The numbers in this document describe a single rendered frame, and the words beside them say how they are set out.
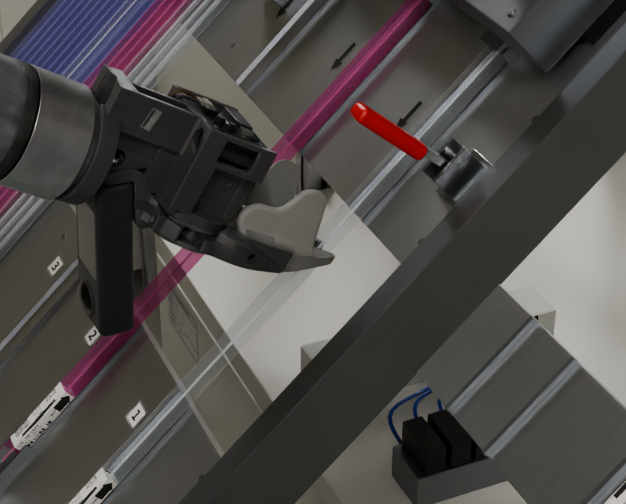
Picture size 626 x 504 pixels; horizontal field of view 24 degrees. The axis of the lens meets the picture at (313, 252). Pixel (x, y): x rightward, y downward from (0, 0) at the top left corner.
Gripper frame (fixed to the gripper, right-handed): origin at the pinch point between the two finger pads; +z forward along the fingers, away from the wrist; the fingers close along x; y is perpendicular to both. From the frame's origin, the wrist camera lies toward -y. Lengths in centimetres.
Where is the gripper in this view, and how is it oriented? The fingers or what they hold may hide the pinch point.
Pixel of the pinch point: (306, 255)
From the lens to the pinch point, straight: 102.1
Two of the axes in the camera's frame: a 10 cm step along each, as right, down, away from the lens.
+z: 7.7, 2.6, 5.8
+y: 4.8, -8.3, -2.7
